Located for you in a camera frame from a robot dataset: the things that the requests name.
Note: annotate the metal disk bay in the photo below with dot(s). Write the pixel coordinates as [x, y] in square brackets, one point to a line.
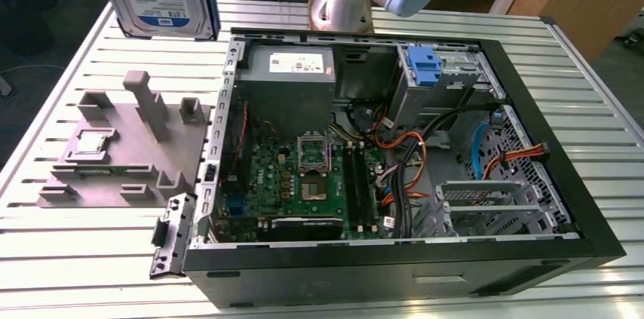
[491, 207]

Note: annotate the metal locking lever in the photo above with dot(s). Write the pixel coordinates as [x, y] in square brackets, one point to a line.
[331, 157]

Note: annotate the grey power supply unit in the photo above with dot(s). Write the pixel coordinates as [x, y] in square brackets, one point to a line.
[287, 100]

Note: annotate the CPU socket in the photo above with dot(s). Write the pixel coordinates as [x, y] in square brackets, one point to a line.
[316, 190]

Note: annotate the black RAM slot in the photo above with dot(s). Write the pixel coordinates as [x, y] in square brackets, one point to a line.
[354, 187]
[368, 191]

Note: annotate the green motherboard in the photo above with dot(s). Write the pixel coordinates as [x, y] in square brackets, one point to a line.
[271, 183]

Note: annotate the metal optical drive cage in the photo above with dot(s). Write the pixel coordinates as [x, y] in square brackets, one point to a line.
[412, 108]

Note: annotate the black graphics card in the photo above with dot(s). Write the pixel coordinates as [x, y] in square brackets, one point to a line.
[307, 229]

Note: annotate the blue drive latch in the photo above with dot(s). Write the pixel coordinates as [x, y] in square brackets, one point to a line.
[426, 66]

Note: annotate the black PC case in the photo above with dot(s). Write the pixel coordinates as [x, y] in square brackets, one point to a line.
[352, 277]

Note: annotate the grey parts rack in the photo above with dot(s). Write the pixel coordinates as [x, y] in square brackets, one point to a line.
[131, 160]

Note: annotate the green RAM stick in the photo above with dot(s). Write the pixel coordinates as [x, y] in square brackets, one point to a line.
[116, 171]

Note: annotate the silver CPU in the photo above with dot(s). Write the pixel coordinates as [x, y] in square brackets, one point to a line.
[91, 143]

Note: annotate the wooden cabinet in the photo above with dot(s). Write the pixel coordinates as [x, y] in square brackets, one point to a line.
[594, 2]

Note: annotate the black office chair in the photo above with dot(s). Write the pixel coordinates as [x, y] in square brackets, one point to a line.
[26, 13]

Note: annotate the grey case side bracket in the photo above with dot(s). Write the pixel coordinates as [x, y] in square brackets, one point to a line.
[176, 236]

